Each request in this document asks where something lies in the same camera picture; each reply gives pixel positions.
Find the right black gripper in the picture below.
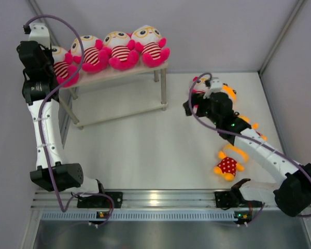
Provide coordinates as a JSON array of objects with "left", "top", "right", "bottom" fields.
[{"left": 185, "top": 92, "right": 221, "bottom": 125}]

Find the orange plush top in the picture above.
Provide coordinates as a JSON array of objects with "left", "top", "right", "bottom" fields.
[{"left": 221, "top": 84, "right": 236, "bottom": 103}]

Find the orange plush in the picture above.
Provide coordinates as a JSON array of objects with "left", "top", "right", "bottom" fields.
[
  {"left": 221, "top": 84, "right": 236, "bottom": 103},
  {"left": 234, "top": 112, "right": 267, "bottom": 141},
  {"left": 213, "top": 143, "right": 249, "bottom": 182}
]

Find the pink panda plush face down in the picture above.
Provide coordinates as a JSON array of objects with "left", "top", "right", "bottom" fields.
[{"left": 68, "top": 35, "right": 109, "bottom": 74}]

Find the pink panda plush with glasses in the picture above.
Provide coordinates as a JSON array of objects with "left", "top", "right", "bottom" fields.
[{"left": 131, "top": 25, "right": 171, "bottom": 67}]

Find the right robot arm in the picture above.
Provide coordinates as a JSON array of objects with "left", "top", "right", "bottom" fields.
[{"left": 183, "top": 92, "right": 311, "bottom": 218}]

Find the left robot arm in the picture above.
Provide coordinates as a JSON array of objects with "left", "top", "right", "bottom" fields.
[{"left": 17, "top": 40, "right": 107, "bottom": 207}]

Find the white two-tier shelf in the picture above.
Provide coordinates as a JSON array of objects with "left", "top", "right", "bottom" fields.
[{"left": 60, "top": 62, "right": 168, "bottom": 129}]

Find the pink panda plush top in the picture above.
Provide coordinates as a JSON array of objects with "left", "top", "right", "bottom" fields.
[{"left": 188, "top": 76, "right": 209, "bottom": 93}]

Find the orange plush middle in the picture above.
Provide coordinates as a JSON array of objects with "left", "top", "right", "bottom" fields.
[{"left": 234, "top": 112, "right": 267, "bottom": 141}]

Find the orange plush bottom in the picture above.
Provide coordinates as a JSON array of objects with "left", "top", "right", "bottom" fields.
[{"left": 213, "top": 143, "right": 249, "bottom": 182}]

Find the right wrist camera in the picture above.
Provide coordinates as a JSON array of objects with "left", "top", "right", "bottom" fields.
[{"left": 203, "top": 77, "right": 223, "bottom": 99}]

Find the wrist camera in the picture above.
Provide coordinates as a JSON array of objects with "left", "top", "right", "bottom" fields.
[
  {"left": 203, "top": 77, "right": 223, "bottom": 99},
  {"left": 23, "top": 23, "right": 51, "bottom": 49}
]

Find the wall corner metal strip left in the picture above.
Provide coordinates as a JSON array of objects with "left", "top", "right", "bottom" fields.
[{"left": 28, "top": 0, "right": 64, "bottom": 54}]

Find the wall corner metal strip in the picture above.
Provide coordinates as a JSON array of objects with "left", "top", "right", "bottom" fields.
[
  {"left": 258, "top": 0, "right": 307, "bottom": 77},
  {"left": 28, "top": 0, "right": 64, "bottom": 54}
]

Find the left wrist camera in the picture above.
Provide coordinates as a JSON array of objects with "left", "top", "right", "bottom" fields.
[{"left": 23, "top": 23, "right": 51, "bottom": 49}]

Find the right black mount plate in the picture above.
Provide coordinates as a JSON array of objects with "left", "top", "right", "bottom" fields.
[{"left": 214, "top": 191, "right": 237, "bottom": 209}]

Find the black mount plate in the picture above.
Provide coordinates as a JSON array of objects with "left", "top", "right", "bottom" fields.
[
  {"left": 214, "top": 191, "right": 237, "bottom": 209},
  {"left": 77, "top": 191, "right": 123, "bottom": 209}
]

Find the aluminium rail base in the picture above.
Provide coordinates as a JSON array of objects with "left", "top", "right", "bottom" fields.
[{"left": 31, "top": 188, "right": 311, "bottom": 210}]

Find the wall corner metal strip right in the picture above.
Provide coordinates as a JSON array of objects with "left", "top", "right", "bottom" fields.
[{"left": 258, "top": 0, "right": 307, "bottom": 77}]

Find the left black mount plate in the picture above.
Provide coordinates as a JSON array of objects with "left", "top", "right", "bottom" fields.
[{"left": 77, "top": 191, "right": 123, "bottom": 209}]

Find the grey slotted cable duct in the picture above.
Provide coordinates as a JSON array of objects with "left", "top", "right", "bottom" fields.
[{"left": 41, "top": 210, "right": 239, "bottom": 222}]

